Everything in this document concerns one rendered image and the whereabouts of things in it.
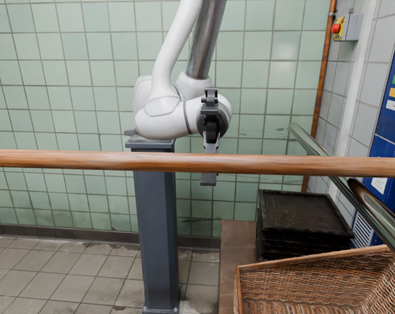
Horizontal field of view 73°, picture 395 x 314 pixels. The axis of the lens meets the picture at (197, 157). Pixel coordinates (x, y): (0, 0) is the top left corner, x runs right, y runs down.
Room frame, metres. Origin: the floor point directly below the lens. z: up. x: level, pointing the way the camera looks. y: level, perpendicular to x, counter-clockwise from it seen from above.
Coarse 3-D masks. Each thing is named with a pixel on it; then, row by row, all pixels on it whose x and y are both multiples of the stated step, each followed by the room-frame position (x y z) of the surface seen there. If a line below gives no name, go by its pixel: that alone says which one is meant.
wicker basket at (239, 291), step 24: (264, 264) 0.64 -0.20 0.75; (288, 264) 0.63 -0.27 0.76; (312, 264) 0.63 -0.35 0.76; (336, 264) 0.63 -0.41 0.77; (360, 264) 0.62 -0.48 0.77; (384, 264) 0.62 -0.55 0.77; (240, 288) 0.57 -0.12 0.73; (264, 288) 0.65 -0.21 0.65; (312, 288) 0.63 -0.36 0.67; (336, 288) 0.63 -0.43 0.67; (360, 288) 0.62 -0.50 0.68; (384, 288) 0.59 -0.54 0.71; (240, 312) 0.49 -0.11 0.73; (264, 312) 0.61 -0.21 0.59; (288, 312) 0.61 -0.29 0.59; (312, 312) 0.61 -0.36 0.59; (336, 312) 0.61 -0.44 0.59; (360, 312) 0.61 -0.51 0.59; (384, 312) 0.54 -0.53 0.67
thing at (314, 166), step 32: (0, 160) 0.39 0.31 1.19; (32, 160) 0.39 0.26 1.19; (64, 160) 0.38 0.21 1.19; (96, 160) 0.38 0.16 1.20; (128, 160) 0.38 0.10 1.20; (160, 160) 0.37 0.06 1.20; (192, 160) 0.37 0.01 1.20; (224, 160) 0.36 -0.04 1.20; (256, 160) 0.36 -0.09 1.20; (288, 160) 0.36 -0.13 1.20; (320, 160) 0.36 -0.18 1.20; (352, 160) 0.35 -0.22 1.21; (384, 160) 0.35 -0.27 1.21
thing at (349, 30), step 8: (344, 16) 1.23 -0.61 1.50; (352, 16) 1.22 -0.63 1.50; (360, 16) 1.22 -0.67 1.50; (344, 24) 1.23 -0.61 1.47; (352, 24) 1.22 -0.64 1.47; (360, 24) 1.21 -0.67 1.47; (344, 32) 1.22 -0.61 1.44; (352, 32) 1.22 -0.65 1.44; (336, 40) 1.28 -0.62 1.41; (344, 40) 1.23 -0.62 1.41; (352, 40) 1.23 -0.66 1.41
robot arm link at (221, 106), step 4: (220, 104) 0.69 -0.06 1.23; (200, 108) 0.69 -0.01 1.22; (220, 108) 0.66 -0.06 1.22; (224, 108) 0.67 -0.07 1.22; (200, 112) 0.67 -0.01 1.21; (224, 112) 0.66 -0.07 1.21; (228, 112) 0.68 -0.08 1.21; (196, 116) 0.67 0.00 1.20; (228, 116) 0.66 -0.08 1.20; (196, 120) 0.67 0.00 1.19; (228, 120) 0.66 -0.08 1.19; (196, 124) 0.67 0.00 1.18; (228, 124) 0.66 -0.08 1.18; (228, 128) 0.67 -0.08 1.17
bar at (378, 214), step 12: (300, 132) 0.62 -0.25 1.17; (300, 144) 0.59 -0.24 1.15; (312, 144) 0.53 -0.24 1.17; (336, 180) 0.38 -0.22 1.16; (348, 180) 0.36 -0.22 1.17; (348, 192) 0.33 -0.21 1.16; (360, 192) 0.32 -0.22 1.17; (360, 204) 0.30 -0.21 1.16; (372, 204) 0.29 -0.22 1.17; (384, 204) 0.29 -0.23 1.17; (372, 216) 0.27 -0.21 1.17; (384, 216) 0.26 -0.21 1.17; (372, 228) 0.27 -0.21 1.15; (384, 228) 0.25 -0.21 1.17; (384, 240) 0.24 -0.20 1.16
